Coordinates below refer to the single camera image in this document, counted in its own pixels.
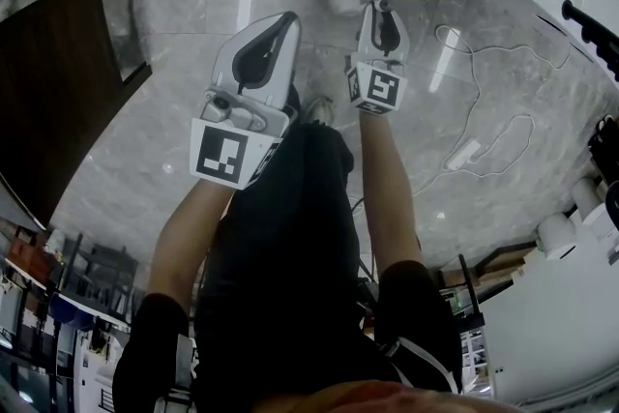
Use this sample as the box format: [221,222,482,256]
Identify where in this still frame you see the black metal shelf rack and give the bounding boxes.
[0,217,149,413]

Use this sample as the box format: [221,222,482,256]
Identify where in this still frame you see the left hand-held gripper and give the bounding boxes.
[188,11,303,192]

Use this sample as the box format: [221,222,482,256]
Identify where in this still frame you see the white cable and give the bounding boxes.
[411,23,573,198]

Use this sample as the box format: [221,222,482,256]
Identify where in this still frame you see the dark wooden door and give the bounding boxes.
[0,0,154,229]

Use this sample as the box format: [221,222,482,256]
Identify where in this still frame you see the white round object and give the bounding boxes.
[327,0,364,17]

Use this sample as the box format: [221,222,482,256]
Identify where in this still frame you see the black cleaning tool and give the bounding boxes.
[561,0,619,84]

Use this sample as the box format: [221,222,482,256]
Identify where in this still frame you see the person's left forearm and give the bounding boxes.
[144,181,234,306]

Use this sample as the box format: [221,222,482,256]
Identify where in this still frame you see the person's light shoe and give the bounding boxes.
[302,95,336,125]

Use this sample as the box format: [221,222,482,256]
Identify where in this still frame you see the person's black clothing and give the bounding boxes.
[112,119,466,413]

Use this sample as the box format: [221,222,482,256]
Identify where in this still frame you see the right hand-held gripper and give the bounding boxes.
[343,0,412,116]

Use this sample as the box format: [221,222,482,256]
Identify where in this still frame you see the white cylinder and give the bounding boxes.
[570,176,606,222]
[536,211,578,263]

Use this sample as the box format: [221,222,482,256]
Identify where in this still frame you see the white power strip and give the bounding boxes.
[445,136,483,172]

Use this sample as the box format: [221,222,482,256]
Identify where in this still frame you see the person's right forearm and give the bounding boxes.
[357,109,427,280]

